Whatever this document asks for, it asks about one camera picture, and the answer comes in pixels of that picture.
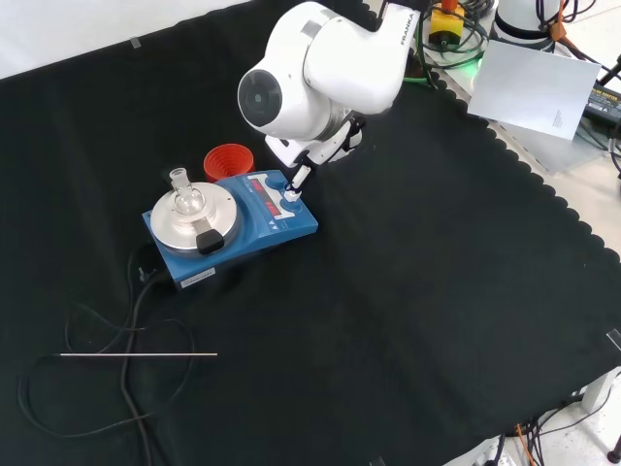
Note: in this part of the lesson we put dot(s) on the black bench cloth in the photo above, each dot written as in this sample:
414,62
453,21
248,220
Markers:
388,291

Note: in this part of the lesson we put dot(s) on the yellow stop button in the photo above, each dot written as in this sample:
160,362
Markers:
446,24

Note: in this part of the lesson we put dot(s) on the red ribbed cup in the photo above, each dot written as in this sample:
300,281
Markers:
228,162

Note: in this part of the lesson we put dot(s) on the black tripod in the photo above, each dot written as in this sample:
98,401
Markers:
610,74

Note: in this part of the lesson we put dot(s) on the black power adapter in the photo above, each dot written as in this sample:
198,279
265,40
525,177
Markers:
604,102

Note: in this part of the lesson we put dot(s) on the heater with blue base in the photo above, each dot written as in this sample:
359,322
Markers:
252,233

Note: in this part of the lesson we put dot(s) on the pale board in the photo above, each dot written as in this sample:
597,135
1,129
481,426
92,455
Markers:
533,87

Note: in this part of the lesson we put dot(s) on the clear round-bottom flask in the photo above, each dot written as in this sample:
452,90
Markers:
186,204

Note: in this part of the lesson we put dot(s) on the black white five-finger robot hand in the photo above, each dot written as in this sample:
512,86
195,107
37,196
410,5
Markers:
296,153

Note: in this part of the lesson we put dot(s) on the grey tape piece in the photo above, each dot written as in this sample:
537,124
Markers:
614,339
136,44
377,461

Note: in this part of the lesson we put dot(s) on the white bench frame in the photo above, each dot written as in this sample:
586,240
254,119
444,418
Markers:
597,393

